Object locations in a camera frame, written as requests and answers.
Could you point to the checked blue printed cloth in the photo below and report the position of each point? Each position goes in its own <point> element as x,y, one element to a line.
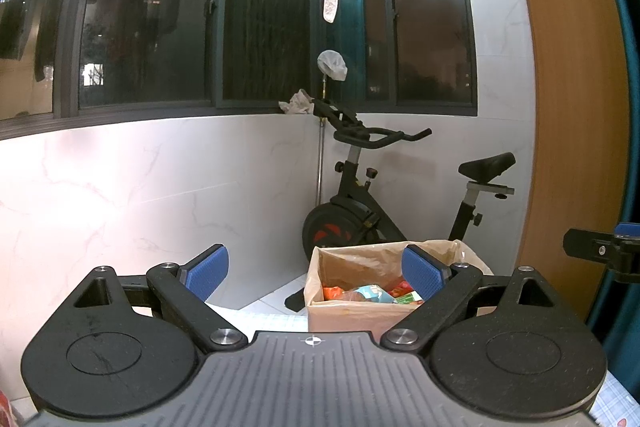
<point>617,402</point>

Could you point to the pale blue snack packet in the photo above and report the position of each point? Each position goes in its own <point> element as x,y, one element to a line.
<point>372,292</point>

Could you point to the brown cardboard box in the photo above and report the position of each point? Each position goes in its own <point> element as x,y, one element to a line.
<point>350,314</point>

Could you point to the white plastic bag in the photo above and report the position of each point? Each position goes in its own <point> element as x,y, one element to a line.
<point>332,63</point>

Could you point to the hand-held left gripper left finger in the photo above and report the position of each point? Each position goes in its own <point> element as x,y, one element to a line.
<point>210,269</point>

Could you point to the wooden door panel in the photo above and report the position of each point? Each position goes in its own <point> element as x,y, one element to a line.
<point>565,107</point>

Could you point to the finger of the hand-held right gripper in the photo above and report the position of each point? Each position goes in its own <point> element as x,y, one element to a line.
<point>585,244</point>
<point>629,229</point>

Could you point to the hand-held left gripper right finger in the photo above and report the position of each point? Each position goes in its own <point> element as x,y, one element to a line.
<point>420,272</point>

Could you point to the red sausage packet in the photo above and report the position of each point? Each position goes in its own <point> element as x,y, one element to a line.
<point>400,287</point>

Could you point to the black exercise bike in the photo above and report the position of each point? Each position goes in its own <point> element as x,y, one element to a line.
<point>350,202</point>

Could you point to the crumpled white cloth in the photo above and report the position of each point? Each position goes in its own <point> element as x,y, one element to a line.
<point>297,102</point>

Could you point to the metal pole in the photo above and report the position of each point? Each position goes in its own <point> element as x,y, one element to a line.
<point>320,157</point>

